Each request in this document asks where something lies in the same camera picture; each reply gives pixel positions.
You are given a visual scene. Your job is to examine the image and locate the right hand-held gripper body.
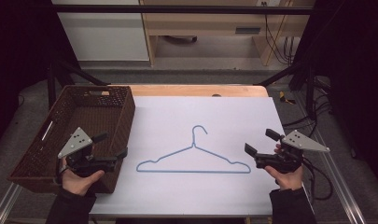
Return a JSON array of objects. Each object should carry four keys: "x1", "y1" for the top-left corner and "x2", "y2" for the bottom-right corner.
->
[{"x1": 254, "y1": 130, "x2": 330, "y2": 175}]

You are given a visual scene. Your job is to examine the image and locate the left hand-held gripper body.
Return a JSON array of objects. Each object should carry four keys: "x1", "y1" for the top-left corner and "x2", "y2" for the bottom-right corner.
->
[{"x1": 57, "y1": 126, "x2": 118, "y2": 178}]

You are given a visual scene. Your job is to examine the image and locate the brown woven basket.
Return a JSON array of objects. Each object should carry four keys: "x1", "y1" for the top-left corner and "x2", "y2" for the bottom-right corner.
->
[{"x1": 7, "y1": 85, "x2": 136, "y2": 194}]

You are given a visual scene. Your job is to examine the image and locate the blue wire clothes hanger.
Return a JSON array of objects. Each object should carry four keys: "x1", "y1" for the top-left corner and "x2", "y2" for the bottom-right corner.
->
[{"x1": 135, "y1": 124, "x2": 252, "y2": 175}]

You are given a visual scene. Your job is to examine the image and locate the person's right hand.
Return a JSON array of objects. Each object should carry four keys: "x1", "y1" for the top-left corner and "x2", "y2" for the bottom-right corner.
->
[{"x1": 264, "y1": 143, "x2": 304, "y2": 191}]

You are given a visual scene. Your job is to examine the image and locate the person's left hand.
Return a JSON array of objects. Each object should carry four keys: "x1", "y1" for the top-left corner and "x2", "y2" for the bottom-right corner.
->
[{"x1": 60, "y1": 157, "x2": 105, "y2": 197}]

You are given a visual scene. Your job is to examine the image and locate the yellow and black tool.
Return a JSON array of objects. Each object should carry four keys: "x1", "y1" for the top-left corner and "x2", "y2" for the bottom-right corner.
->
[{"x1": 278, "y1": 91, "x2": 297, "y2": 105}]

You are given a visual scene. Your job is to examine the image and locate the black metal stand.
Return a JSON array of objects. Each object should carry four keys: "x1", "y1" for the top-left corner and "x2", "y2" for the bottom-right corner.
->
[
  {"x1": 46, "y1": 59, "x2": 111, "y2": 110},
  {"x1": 258, "y1": 59, "x2": 317, "y2": 120}
]

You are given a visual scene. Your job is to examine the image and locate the white table mat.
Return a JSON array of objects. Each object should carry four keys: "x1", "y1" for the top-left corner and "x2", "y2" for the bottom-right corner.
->
[{"x1": 89, "y1": 95, "x2": 306, "y2": 217}]

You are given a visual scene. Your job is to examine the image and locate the black curtain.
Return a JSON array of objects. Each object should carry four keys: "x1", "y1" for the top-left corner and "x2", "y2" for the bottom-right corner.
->
[
  {"x1": 293, "y1": 0, "x2": 378, "y2": 190},
  {"x1": 0, "y1": 0, "x2": 80, "y2": 153}
]

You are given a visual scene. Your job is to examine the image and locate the white cabinet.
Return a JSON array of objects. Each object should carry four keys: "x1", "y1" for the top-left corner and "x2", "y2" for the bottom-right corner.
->
[{"x1": 51, "y1": 0, "x2": 150, "y2": 63}]

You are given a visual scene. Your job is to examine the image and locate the light wooden desk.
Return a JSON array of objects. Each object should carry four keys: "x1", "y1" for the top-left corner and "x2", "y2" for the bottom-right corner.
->
[{"x1": 139, "y1": 0, "x2": 315, "y2": 67}]

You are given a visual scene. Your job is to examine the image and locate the black horizontal bar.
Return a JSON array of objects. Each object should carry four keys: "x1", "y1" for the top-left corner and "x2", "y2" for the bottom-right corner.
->
[{"x1": 50, "y1": 4, "x2": 315, "y2": 16}]

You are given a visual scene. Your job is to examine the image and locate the black floor cables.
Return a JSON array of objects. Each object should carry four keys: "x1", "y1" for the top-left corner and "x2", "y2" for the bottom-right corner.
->
[{"x1": 282, "y1": 92, "x2": 333, "y2": 138}]

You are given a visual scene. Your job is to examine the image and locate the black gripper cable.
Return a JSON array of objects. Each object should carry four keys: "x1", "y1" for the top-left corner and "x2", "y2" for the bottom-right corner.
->
[{"x1": 301, "y1": 157, "x2": 334, "y2": 202}]

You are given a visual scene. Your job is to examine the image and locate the aluminium rail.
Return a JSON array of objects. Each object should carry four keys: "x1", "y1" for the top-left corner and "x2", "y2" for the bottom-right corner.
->
[
  {"x1": 0, "y1": 182, "x2": 22, "y2": 224},
  {"x1": 312, "y1": 129, "x2": 369, "y2": 224}
]

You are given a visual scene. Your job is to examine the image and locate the black hanging cables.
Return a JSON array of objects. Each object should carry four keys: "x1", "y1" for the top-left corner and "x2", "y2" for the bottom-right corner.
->
[{"x1": 263, "y1": 2, "x2": 296, "y2": 66}]

